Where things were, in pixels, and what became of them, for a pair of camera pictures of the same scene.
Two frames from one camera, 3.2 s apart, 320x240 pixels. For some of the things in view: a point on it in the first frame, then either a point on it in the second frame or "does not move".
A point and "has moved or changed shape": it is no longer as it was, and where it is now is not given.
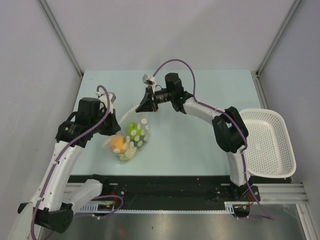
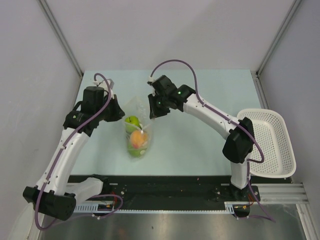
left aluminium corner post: [60, 35] does not move
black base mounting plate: [172, 192] does not move
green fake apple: [133, 130] -> [132, 124]
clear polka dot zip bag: [133, 136] has moved or changed shape
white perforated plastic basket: [269, 146] does not move
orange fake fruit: [117, 142] -> [138, 140]
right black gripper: [147, 104] -> [154, 112]
